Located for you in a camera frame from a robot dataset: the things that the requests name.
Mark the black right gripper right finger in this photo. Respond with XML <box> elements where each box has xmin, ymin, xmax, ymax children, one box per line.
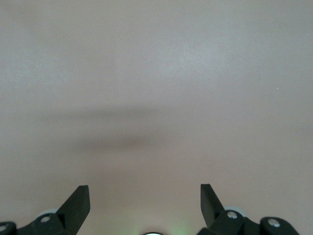
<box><xmin>197</xmin><ymin>183</ymin><xmax>300</xmax><ymax>235</ymax></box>

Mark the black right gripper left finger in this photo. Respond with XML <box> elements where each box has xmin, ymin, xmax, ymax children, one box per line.
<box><xmin>0</xmin><ymin>185</ymin><xmax>90</xmax><ymax>235</ymax></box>

